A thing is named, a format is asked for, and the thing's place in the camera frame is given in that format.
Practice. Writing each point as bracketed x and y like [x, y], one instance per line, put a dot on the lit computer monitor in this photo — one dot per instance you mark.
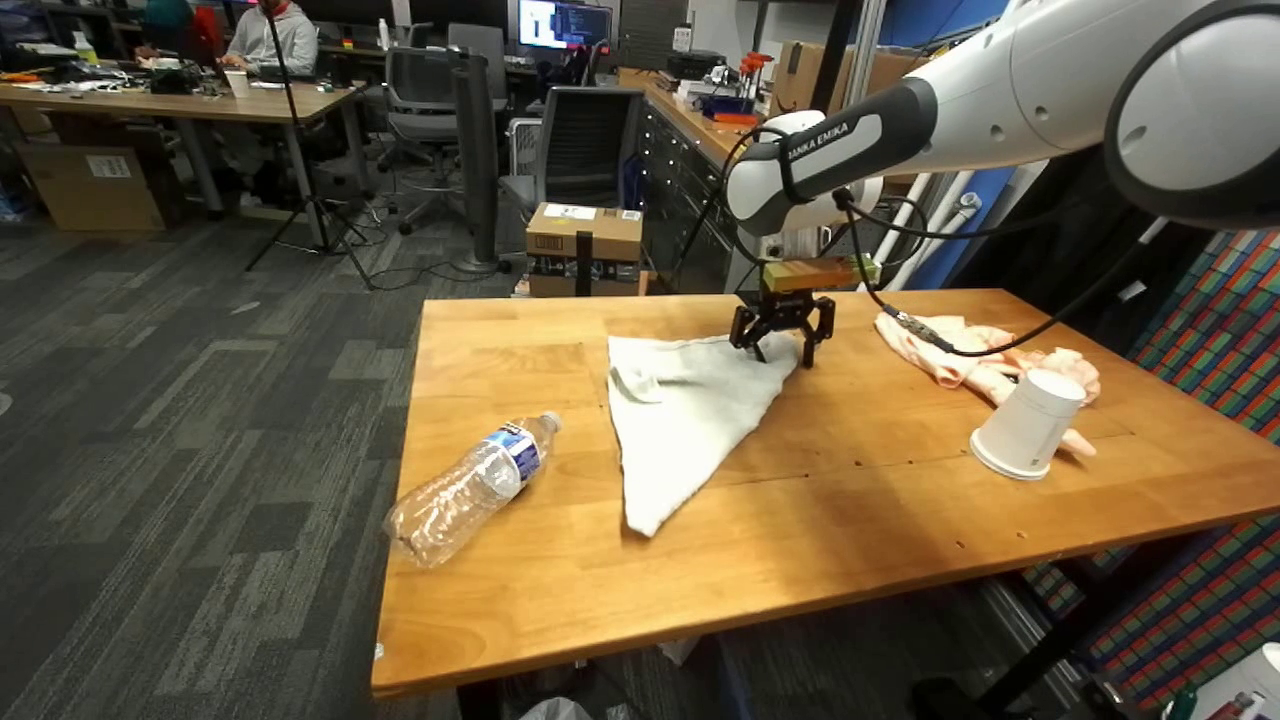
[563, 24]

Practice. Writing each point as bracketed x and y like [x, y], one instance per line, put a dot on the seated person in gray shirt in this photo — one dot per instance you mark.
[275, 40]

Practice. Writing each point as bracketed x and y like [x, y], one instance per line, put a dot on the white crumpled bag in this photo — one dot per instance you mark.
[557, 708]

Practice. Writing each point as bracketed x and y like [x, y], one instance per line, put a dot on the long wooden office desk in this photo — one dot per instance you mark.
[160, 101]

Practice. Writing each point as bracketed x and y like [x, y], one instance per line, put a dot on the clear plastic water bottle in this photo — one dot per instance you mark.
[464, 494]

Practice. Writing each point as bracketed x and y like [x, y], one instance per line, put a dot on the gray upright tower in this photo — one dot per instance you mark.
[477, 160]

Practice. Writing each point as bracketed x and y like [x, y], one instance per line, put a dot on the gray office chair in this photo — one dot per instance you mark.
[423, 83]

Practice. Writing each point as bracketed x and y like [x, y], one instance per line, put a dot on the white paper cup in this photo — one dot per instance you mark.
[1025, 424]

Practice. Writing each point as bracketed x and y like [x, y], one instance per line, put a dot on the black table leg frame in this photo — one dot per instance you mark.
[1080, 624]

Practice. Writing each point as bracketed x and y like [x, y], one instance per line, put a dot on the white terry cloth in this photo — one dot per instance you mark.
[680, 414]

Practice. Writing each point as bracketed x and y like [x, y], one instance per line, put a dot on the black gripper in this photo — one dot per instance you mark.
[793, 303]

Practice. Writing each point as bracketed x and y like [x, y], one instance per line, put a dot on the black screen panel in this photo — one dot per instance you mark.
[587, 144]

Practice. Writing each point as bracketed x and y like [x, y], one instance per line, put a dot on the gray drawer cabinet wood top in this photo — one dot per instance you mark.
[687, 203]

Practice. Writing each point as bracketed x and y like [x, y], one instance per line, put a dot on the brown cardboard box with sticker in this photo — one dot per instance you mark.
[92, 193]

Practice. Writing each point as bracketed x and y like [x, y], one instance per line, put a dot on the colourful plaid fabric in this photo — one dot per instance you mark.
[1202, 603]

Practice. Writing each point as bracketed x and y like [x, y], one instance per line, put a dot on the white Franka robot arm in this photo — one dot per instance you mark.
[1040, 83]

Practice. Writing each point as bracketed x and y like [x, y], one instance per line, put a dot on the pink crumpled cloth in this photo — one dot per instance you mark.
[942, 346]

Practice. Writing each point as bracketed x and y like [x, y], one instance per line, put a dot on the large flat cardboard box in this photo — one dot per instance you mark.
[899, 69]

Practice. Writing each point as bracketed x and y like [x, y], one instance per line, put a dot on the black tripod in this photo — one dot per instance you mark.
[298, 122]

